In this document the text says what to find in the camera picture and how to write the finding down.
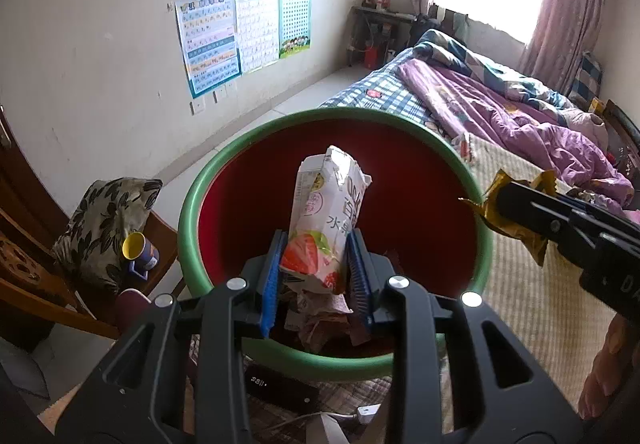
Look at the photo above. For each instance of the green red plastic basin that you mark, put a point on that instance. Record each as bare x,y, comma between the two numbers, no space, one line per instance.
411,214

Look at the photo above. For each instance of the blue plaid bed sheet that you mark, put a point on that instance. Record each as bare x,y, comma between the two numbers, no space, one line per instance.
383,90

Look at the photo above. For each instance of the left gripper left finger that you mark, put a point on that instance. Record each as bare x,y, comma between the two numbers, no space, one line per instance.
176,374

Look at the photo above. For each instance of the pink curtain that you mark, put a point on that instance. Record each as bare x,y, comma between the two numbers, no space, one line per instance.
565,29

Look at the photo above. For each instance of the right hand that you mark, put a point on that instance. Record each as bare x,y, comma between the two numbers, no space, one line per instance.
619,351

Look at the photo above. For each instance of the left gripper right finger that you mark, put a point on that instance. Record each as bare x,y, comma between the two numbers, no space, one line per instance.
459,373

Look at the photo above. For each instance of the blue educational wall posters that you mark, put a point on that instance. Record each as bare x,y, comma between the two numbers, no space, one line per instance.
224,39

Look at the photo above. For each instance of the paper ball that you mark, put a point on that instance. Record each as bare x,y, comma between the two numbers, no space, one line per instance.
320,318

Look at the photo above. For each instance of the blue patchwork blanket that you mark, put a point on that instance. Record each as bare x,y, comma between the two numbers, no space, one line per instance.
437,47

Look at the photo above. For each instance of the purple quilt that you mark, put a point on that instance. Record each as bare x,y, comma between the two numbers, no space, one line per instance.
462,105

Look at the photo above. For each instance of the dark side table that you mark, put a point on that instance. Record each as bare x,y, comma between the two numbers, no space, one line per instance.
376,36

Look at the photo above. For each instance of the floral cushion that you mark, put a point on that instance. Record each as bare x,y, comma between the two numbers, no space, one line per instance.
90,249

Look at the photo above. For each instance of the yellow brown candy wrapper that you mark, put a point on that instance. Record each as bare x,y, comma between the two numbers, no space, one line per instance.
507,216

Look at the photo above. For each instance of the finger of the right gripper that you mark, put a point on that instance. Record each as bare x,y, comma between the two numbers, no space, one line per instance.
551,216

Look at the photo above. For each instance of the plaid pillow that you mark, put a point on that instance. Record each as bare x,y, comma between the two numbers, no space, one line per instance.
587,82

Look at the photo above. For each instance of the yellow blue mug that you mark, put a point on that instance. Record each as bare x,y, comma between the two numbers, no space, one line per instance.
140,254

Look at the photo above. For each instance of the wooden chair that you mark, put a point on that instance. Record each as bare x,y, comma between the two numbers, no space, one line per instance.
32,281

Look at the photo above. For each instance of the white strawberry milk carton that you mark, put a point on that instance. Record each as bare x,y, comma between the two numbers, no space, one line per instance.
328,196

